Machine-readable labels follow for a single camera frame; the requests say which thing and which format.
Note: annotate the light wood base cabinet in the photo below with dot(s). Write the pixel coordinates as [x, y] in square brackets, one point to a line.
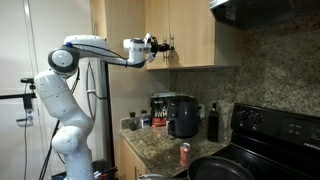
[130, 163]

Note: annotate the wall cabinet carcass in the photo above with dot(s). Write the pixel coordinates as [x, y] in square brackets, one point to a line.
[228, 43]

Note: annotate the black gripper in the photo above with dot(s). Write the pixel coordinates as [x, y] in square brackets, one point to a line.
[157, 46]

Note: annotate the black frying pan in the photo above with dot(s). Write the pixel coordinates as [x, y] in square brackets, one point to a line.
[216, 170]

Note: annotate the dark glass bottle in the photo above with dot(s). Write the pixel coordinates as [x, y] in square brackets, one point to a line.
[213, 123]

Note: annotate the black camera stand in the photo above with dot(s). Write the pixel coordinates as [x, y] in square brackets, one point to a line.
[28, 96]

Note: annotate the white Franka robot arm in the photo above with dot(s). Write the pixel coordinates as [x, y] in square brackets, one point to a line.
[63, 100]

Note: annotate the stainless steel refrigerator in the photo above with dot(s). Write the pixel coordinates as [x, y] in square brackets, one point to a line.
[100, 110]

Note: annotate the small clear spice jar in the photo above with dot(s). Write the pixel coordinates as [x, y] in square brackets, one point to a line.
[144, 120]

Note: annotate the black air fryer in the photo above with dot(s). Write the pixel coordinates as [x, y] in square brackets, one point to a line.
[183, 116]

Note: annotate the black range hood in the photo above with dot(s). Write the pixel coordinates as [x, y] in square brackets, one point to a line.
[260, 13]

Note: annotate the black electric stove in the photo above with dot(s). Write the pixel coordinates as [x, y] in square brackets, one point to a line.
[283, 133]

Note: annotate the pink soda can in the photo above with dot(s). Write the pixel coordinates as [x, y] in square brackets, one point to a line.
[185, 155]

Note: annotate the black red protein bag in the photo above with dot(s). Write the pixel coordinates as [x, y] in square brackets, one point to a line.
[158, 113]

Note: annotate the black capped spice grinder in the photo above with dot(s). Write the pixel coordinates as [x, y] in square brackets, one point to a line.
[132, 122]

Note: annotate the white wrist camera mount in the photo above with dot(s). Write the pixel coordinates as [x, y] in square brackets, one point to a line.
[148, 46]

